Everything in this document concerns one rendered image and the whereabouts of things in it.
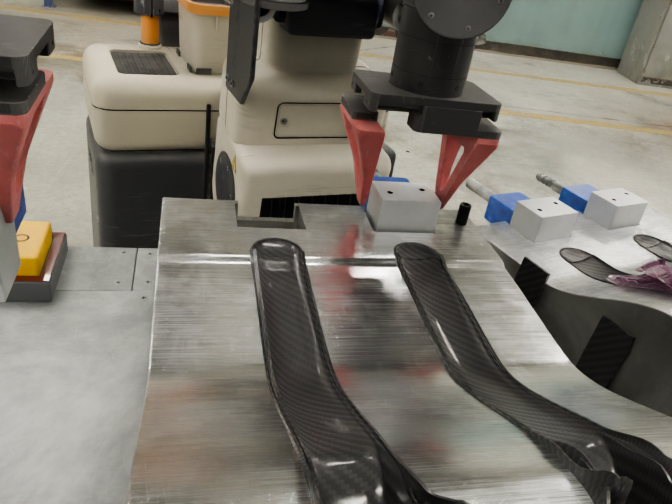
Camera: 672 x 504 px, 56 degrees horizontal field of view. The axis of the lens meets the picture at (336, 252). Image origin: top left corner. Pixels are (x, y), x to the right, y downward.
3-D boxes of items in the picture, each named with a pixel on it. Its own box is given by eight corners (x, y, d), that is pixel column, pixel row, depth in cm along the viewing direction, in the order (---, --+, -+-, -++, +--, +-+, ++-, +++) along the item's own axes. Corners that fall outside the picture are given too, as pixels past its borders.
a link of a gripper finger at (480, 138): (477, 226, 51) (510, 114, 46) (394, 222, 49) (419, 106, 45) (448, 190, 57) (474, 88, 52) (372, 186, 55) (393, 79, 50)
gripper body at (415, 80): (497, 129, 47) (527, 27, 43) (367, 118, 45) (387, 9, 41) (465, 102, 53) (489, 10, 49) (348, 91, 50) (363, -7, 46)
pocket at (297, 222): (231, 238, 53) (234, 199, 51) (293, 240, 54) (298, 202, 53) (234, 268, 49) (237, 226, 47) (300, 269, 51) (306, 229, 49)
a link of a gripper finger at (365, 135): (429, 224, 50) (458, 109, 45) (343, 220, 48) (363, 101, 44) (404, 188, 56) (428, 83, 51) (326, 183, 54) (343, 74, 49)
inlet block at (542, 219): (446, 205, 71) (457, 161, 69) (479, 201, 74) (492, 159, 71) (525, 265, 62) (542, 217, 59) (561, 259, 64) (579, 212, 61)
